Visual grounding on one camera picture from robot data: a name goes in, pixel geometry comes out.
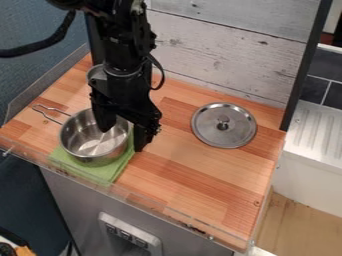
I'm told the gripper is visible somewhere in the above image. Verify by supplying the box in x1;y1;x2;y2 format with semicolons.
86;65;163;153

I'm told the silver pan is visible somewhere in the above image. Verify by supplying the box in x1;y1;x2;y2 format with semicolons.
30;103;135;168

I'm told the silver lid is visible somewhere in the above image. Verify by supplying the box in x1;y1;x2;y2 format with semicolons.
189;102;260;150

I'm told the green cloth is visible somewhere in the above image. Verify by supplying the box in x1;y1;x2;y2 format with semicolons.
46;133;137;186

